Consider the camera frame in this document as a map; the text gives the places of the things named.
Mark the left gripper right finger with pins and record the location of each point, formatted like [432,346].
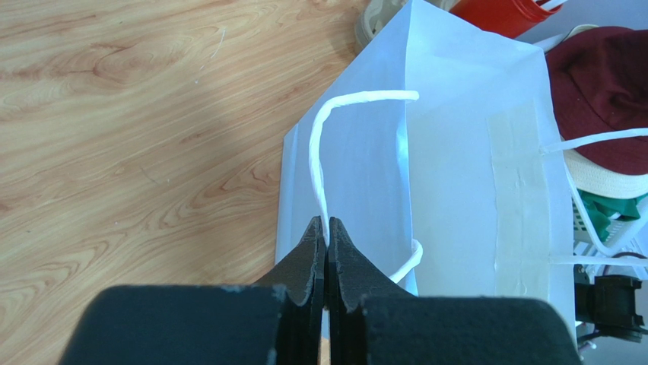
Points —
[375,321]

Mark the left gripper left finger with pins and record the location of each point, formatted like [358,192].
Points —
[275,320]

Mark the white paper bag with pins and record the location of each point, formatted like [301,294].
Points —
[448,172]

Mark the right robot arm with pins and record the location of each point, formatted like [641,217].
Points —
[608,301]

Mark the green cloth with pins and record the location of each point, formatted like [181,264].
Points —
[603,210]

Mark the white plastic basket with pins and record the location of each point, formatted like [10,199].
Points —
[620,232]

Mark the bottom pulp cup carrier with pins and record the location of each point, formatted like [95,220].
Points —
[445,29]

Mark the red cup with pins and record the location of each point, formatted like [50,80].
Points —
[509,18]

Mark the maroon bucket hat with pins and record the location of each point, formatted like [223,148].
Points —
[598,81]

